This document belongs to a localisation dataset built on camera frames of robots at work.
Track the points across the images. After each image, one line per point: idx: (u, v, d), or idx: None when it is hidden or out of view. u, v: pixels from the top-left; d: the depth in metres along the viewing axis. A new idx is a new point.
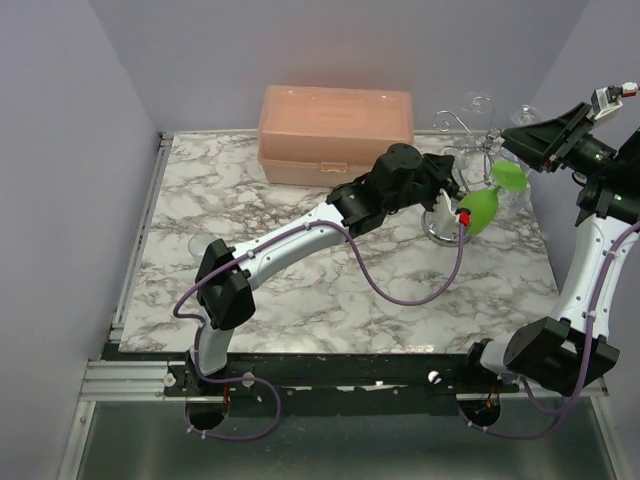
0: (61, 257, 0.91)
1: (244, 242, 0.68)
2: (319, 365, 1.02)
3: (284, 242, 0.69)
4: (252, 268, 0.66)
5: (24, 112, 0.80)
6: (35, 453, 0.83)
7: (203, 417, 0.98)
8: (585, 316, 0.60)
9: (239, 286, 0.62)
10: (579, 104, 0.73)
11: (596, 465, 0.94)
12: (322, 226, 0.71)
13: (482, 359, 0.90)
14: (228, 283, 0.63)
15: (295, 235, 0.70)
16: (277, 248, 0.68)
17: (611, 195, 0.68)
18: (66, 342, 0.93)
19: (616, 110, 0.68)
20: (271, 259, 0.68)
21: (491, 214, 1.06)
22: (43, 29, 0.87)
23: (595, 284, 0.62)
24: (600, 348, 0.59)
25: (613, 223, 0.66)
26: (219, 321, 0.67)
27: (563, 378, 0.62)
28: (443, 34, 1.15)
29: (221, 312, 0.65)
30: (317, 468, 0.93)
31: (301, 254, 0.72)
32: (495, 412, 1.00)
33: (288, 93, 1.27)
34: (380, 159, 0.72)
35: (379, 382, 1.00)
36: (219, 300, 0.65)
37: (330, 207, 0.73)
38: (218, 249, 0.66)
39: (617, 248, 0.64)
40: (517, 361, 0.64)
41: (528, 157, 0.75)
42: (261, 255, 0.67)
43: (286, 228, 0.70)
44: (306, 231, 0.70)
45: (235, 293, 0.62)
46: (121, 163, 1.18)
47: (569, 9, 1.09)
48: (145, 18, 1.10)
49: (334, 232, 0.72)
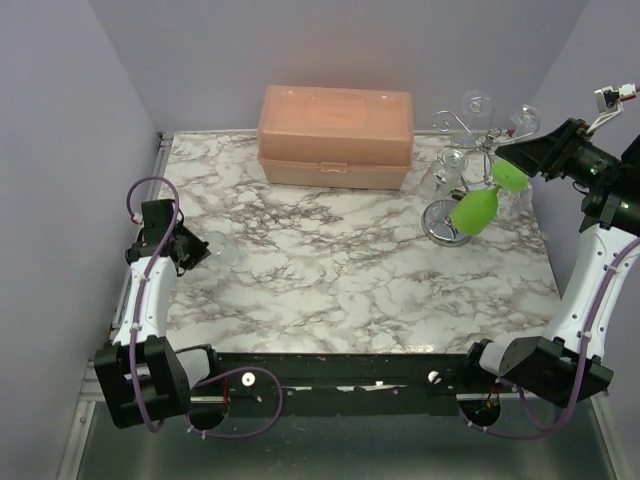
0: (60, 257, 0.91)
1: (120, 331, 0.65)
2: (319, 364, 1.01)
3: (146, 299, 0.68)
4: (151, 330, 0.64)
5: (22, 110, 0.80)
6: (37, 454, 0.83)
7: (201, 418, 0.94)
8: (579, 337, 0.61)
9: (160, 347, 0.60)
10: (567, 121, 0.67)
11: (595, 467, 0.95)
12: (155, 270, 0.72)
13: (482, 361, 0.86)
14: (149, 359, 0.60)
15: (148, 289, 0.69)
16: (150, 305, 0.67)
17: (617, 203, 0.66)
18: (66, 343, 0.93)
19: (614, 116, 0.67)
20: (154, 315, 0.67)
21: (494, 212, 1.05)
22: (43, 28, 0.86)
23: (592, 304, 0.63)
24: (593, 368, 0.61)
25: (617, 234, 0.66)
26: (177, 399, 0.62)
27: (556, 391, 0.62)
28: (443, 33, 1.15)
29: (170, 383, 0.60)
30: (317, 468, 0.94)
31: (166, 300, 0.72)
32: (496, 413, 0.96)
33: (288, 93, 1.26)
34: (144, 204, 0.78)
35: (379, 382, 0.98)
36: (163, 386, 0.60)
37: (142, 259, 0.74)
38: (106, 359, 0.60)
39: (619, 262, 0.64)
40: (511, 374, 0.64)
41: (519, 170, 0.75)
42: (144, 319, 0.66)
43: (134, 295, 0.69)
44: (149, 281, 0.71)
45: (162, 355, 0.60)
46: (120, 164, 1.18)
47: (570, 10, 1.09)
48: (146, 19, 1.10)
49: (162, 260, 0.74)
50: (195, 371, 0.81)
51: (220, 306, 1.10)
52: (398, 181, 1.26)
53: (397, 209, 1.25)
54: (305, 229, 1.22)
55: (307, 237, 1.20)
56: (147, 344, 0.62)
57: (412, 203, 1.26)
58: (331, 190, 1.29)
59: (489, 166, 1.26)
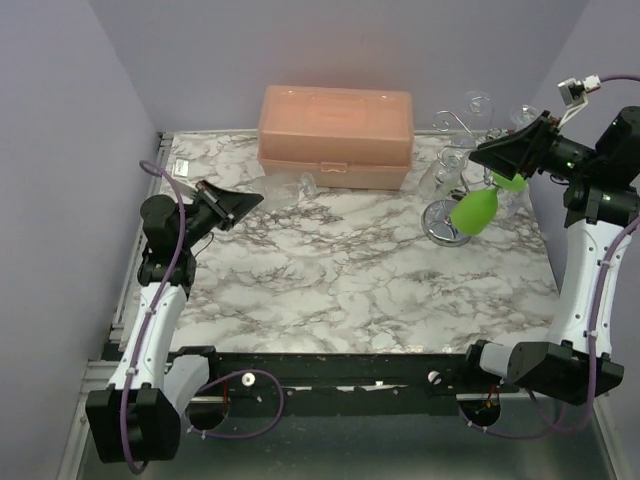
0: (60, 257, 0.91)
1: (116, 373, 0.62)
2: (319, 364, 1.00)
3: (148, 337, 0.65)
4: (146, 378, 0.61)
5: (22, 110, 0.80)
6: (37, 455, 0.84)
7: (201, 418, 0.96)
8: (586, 337, 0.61)
9: (153, 399, 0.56)
10: (540, 119, 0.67)
11: (596, 468, 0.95)
12: (162, 301, 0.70)
13: (482, 362, 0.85)
14: (140, 412, 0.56)
15: (152, 326, 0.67)
16: (150, 347, 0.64)
17: (599, 197, 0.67)
18: (65, 344, 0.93)
19: (583, 109, 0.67)
20: (153, 358, 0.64)
21: (493, 212, 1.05)
22: (43, 29, 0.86)
23: (593, 302, 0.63)
24: (605, 365, 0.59)
25: (604, 228, 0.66)
26: (162, 446, 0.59)
27: (570, 390, 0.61)
28: (444, 33, 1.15)
29: (159, 433, 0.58)
30: (317, 468, 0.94)
31: (169, 335, 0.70)
32: (495, 413, 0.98)
33: (288, 93, 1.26)
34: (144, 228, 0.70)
35: (379, 382, 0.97)
36: (151, 434, 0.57)
37: (151, 284, 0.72)
38: (98, 399, 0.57)
39: (611, 256, 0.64)
40: (523, 380, 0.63)
41: (499, 170, 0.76)
42: (142, 363, 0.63)
43: (136, 331, 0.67)
44: (154, 316, 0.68)
45: (155, 408, 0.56)
46: (120, 164, 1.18)
47: (571, 10, 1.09)
48: (146, 18, 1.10)
49: (171, 289, 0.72)
50: (199, 373, 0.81)
51: (220, 306, 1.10)
52: (398, 181, 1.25)
53: (397, 209, 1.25)
54: (305, 230, 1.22)
55: (307, 237, 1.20)
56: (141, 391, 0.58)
57: (412, 203, 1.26)
58: (331, 190, 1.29)
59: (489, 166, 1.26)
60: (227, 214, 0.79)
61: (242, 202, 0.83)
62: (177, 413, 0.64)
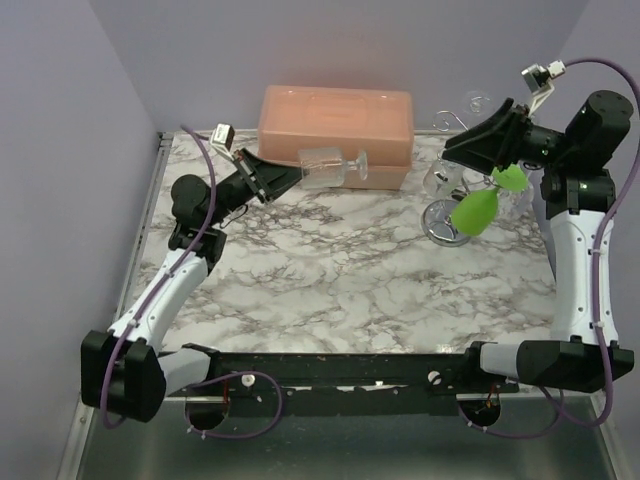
0: (60, 257, 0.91)
1: (120, 321, 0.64)
2: (319, 365, 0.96)
3: (158, 297, 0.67)
4: (143, 334, 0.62)
5: (22, 110, 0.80)
6: (37, 455, 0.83)
7: (201, 418, 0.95)
8: (592, 328, 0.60)
9: (143, 356, 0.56)
10: (513, 112, 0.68)
11: (597, 467, 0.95)
12: (182, 267, 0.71)
13: (482, 365, 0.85)
14: (128, 363, 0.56)
15: (165, 286, 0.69)
16: (157, 306, 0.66)
17: (576, 186, 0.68)
18: (65, 344, 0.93)
19: (550, 95, 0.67)
20: (157, 317, 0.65)
21: (493, 212, 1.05)
22: (43, 29, 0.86)
23: (593, 292, 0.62)
24: (616, 353, 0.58)
25: (587, 217, 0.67)
26: (138, 408, 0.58)
27: (585, 383, 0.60)
28: (444, 33, 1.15)
29: (139, 393, 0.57)
30: (317, 468, 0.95)
31: (179, 300, 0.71)
32: (496, 413, 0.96)
33: (288, 93, 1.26)
34: (174, 208, 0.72)
35: (379, 382, 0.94)
36: (130, 392, 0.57)
37: (176, 250, 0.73)
38: (95, 342, 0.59)
39: (599, 243, 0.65)
40: (535, 380, 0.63)
41: (474, 167, 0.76)
42: (144, 318, 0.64)
43: (151, 287, 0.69)
44: (170, 278, 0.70)
45: (141, 365, 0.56)
46: (120, 163, 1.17)
47: (571, 10, 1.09)
48: (146, 18, 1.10)
49: (194, 260, 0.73)
50: (195, 366, 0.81)
51: (220, 306, 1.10)
52: (398, 182, 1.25)
53: (397, 209, 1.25)
54: (305, 229, 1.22)
55: (307, 237, 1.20)
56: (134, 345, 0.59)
57: (412, 203, 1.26)
58: (331, 190, 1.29)
59: None
60: (259, 190, 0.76)
61: (279, 178, 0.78)
62: (164, 385, 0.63)
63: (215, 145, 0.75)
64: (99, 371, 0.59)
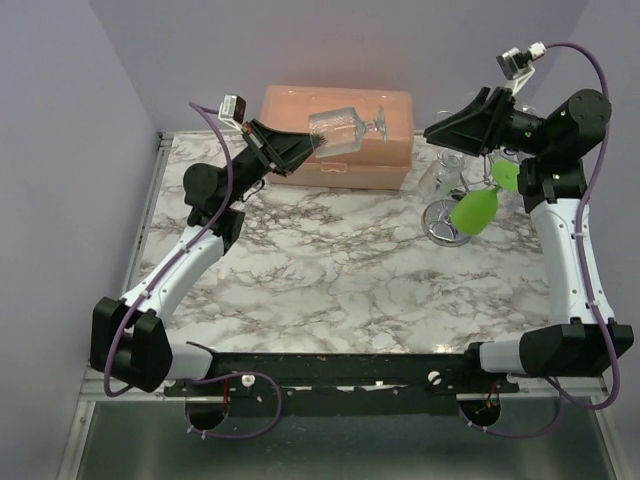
0: (60, 257, 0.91)
1: (132, 289, 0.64)
2: (319, 365, 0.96)
3: (172, 271, 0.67)
4: (153, 306, 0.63)
5: (22, 110, 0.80)
6: (37, 455, 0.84)
7: (202, 418, 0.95)
8: (589, 307, 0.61)
9: (152, 327, 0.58)
10: (498, 89, 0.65)
11: (596, 466, 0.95)
12: (199, 244, 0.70)
13: (485, 366, 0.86)
14: (136, 333, 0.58)
15: (180, 261, 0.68)
16: (170, 279, 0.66)
17: (549, 178, 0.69)
18: (65, 343, 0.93)
19: (531, 77, 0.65)
20: (168, 290, 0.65)
21: (493, 212, 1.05)
22: (43, 29, 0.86)
23: (583, 273, 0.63)
24: (616, 329, 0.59)
25: (565, 204, 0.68)
26: (143, 377, 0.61)
27: (588, 364, 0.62)
28: (444, 34, 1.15)
29: (147, 361, 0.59)
30: (317, 468, 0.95)
31: (193, 275, 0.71)
32: (495, 412, 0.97)
33: (288, 93, 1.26)
34: (188, 200, 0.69)
35: (379, 382, 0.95)
36: (137, 360, 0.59)
37: (192, 228, 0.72)
38: (106, 307, 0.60)
39: (580, 227, 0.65)
40: (543, 370, 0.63)
41: (462, 151, 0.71)
42: (157, 290, 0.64)
43: (166, 258, 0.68)
44: (185, 254, 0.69)
45: (150, 337, 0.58)
46: (120, 164, 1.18)
47: (571, 10, 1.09)
48: (146, 18, 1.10)
49: (212, 236, 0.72)
50: (194, 360, 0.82)
51: (220, 306, 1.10)
52: (398, 182, 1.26)
53: (398, 209, 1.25)
54: (305, 229, 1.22)
55: (307, 237, 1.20)
56: (144, 316, 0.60)
57: (412, 203, 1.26)
58: (331, 190, 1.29)
59: (489, 166, 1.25)
60: (269, 163, 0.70)
61: (292, 147, 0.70)
62: (169, 353, 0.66)
63: (223, 118, 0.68)
64: (108, 337, 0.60)
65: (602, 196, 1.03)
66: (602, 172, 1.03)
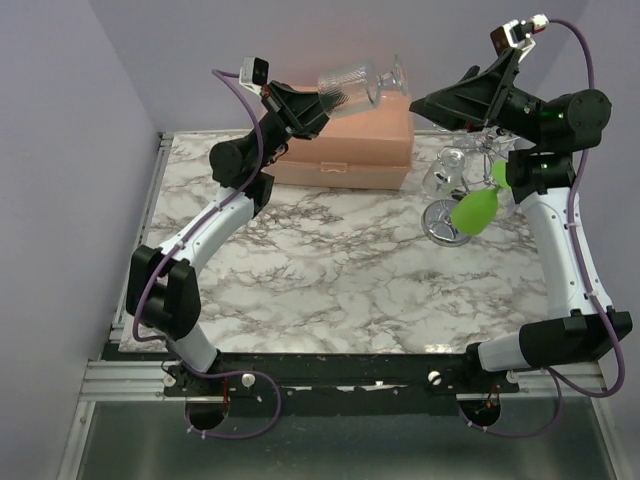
0: (61, 257, 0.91)
1: (168, 239, 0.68)
2: (319, 365, 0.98)
3: (206, 226, 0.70)
4: (187, 256, 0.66)
5: (23, 110, 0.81)
6: (37, 455, 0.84)
7: (202, 418, 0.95)
8: (588, 298, 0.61)
9: (184, 274, 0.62)
10: (508, 50, 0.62)
11: (596, 466, 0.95)
12: (231, 204, 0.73)
13: (486, 365, 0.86)
14: (171, 279, 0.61)
15: (214, 217, 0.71)
16: (203, 234, 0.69)
17: (538, 168, 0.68)
18: (66, 343, 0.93)
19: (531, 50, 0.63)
20: (202, 244, 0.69)
21: (493, 211, 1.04)
22: (44, 31, 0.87)
23: (579, 264, 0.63)
24: (616, 316, 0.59)
25: (556, 193, 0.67)
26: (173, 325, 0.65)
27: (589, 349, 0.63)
28: (443, 34, 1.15)
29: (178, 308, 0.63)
30: (317, 468, 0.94)
31: (224, 233, 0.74)
32: (496, 412, 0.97)
33: None
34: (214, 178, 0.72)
35: (379, 382, 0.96)
36: (168, 306, 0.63)
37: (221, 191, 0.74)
38: (144, 254, 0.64)
39: (573, 216, 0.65)
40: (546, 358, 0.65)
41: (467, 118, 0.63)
42: (191, 242, 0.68)
43: (201, 214, 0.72)
44: (219, 212, 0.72)
45: (182, 283, 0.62)
46: (121, 164, 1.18)
47: (571, 9, 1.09)
48: (147, 19, 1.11)
49: (243, 200, 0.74)
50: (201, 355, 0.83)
51: (220, 306, 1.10)
52: (398, 182, 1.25)
53: (398, 209, 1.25)
54: (305, 229, 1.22)
55: (307, 237, 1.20)
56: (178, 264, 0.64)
57: (412, 203, 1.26)
58: (331, 190, 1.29)
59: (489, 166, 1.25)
60: (286, 127, 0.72)
61: (309, 110, 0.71)
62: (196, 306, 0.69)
63: (243, 81, 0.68)
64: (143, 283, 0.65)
65: (602, 196, 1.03)
66: (603, 172, 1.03)
